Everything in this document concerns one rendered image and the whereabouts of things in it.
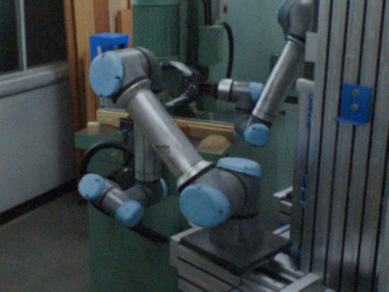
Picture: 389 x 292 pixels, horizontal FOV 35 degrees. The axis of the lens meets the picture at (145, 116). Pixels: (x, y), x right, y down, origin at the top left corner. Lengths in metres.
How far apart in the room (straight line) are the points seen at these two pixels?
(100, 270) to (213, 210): 1.16
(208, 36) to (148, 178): 0.84
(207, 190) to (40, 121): 2.45
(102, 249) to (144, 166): 0.81
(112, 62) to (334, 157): 0.62
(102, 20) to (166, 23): 1.77
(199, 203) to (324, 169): 0.35
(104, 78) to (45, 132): 2.32
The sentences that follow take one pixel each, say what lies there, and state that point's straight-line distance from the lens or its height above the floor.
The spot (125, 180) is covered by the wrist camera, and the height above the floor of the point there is 0.89.
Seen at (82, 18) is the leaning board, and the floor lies 1.19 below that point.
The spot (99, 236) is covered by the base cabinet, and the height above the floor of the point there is 0.48.
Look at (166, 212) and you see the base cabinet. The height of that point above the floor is 0.64.
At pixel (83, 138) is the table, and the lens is 2.39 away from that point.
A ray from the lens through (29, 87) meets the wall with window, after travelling 3.71.
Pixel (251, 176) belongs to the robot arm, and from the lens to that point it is 1.62.
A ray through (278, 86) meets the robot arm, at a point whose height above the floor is 1.19.
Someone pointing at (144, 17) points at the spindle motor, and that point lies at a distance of 2.26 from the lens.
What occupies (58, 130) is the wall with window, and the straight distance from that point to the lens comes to 3.98.
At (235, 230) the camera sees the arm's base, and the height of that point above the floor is 0.87.
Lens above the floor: 1.59
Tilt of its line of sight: 15 degrees down
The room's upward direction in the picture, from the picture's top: straight up
